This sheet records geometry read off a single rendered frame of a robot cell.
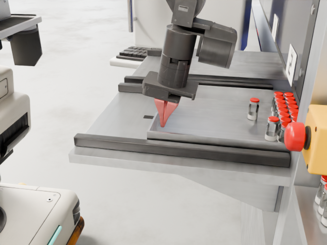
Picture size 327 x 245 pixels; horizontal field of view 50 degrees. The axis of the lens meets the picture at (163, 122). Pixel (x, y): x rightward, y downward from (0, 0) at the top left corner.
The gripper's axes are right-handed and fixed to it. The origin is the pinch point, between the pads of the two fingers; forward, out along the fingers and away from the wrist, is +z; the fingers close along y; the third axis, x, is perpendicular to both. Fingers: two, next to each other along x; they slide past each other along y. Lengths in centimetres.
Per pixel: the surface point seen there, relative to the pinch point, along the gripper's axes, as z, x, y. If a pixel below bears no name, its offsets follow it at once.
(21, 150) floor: 111, 114, -100
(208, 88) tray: -1.9, 18.9, 7.5
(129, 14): 1, 87, -31
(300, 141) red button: -13.8, -20.6, 20.0
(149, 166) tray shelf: 2.9, -11.8, 0.1
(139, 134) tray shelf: 3.0, -2.0, -4.1
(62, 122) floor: 110, 158, -92
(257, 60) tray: -2, 53, 22
